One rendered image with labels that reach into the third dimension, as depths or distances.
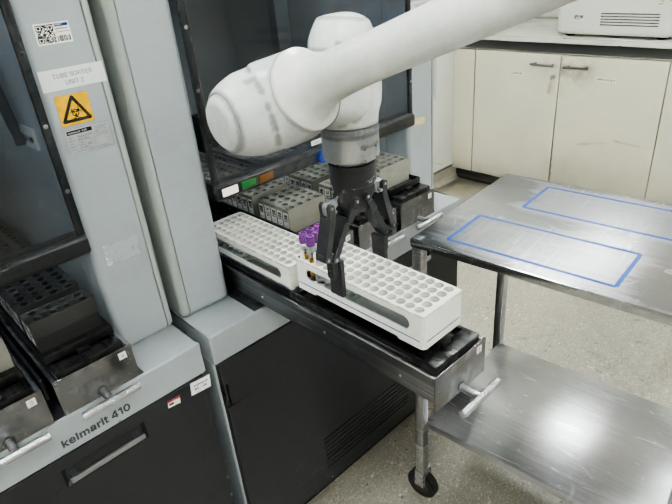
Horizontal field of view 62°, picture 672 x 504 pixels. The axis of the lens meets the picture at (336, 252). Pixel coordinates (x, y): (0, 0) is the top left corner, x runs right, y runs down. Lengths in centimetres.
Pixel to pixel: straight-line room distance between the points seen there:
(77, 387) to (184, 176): 41
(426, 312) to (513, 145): 267
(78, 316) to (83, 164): 26
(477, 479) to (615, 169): 195
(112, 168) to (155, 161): 8
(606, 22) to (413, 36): 255
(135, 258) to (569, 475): 106
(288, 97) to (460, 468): 137
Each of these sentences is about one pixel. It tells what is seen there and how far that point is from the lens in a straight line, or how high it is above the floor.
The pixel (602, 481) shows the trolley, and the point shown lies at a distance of 149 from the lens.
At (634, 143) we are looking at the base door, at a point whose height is 42.
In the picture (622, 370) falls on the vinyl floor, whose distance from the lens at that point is 226.
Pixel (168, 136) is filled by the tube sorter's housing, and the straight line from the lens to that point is 108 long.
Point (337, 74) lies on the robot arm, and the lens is 64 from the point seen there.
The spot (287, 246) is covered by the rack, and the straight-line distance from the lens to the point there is 114.
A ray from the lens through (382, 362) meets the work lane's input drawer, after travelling 94.
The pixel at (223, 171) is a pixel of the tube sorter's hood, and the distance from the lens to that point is 113.
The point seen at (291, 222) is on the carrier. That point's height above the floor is 85.
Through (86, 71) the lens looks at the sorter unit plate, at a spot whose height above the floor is 124.
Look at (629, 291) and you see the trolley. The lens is 110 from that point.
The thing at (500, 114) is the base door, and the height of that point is 47.
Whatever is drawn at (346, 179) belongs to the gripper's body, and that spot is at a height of 107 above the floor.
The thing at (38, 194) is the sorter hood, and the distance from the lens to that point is 99.
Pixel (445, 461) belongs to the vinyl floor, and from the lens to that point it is 184.
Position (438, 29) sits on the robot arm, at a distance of 63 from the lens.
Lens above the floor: 138
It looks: 28 degrees down
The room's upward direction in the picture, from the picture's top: 5 degrees counter-clockwise
